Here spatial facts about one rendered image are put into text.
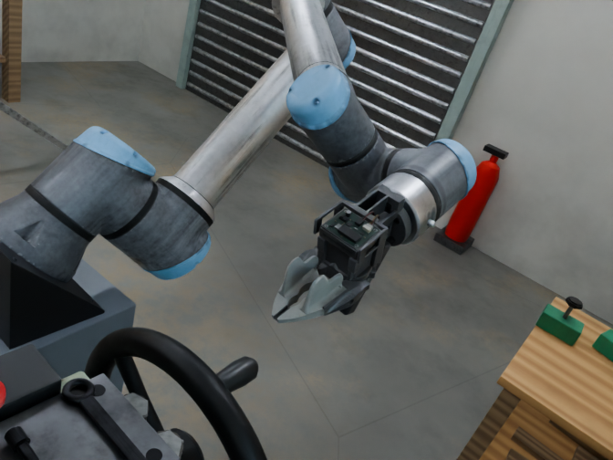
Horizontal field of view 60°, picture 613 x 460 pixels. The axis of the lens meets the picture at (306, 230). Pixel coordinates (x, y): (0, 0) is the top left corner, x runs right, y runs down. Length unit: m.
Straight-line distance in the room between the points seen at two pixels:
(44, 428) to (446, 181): 0.55
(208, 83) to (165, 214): 3.06
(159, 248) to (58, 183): 0.22
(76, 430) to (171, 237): 0.76
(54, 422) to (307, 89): 0.54
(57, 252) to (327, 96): 0.57
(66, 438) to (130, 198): 0.73
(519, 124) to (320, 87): 2.37
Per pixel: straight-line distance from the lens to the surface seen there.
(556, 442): 1.93
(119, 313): 1.13
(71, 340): 1.10
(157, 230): 1.08
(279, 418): 1.74
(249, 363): 0.52
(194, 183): 1.13
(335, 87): 0.74
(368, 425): 1.84
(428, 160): 0.75
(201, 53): 4.14
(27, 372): 0.39
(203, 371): 0.47
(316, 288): 0.59
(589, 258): 3.14
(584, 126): 3.00
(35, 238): 1.03
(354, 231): 0.61
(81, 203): 1.03
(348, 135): 0.76
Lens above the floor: 1.29
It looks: 29 degrees down
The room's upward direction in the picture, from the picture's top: 18 degrees clockwise
